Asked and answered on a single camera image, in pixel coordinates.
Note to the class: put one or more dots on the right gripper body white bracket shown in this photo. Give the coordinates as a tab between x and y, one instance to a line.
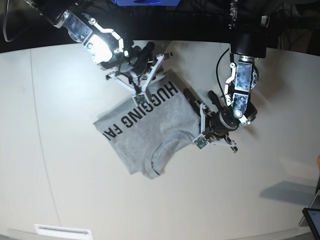
136	75

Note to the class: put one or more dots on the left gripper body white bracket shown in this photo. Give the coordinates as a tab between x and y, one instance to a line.
215	126

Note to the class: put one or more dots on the grey T-shirt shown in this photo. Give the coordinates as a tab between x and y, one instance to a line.
145	137

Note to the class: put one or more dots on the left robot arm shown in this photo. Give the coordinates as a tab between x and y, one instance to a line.
234	106

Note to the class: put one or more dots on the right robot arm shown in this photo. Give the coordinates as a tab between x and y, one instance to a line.
108	47

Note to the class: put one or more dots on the white label strip on table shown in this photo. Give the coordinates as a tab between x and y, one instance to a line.
63	232

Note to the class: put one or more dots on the tablet with black frame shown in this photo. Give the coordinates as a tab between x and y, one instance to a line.
312	216

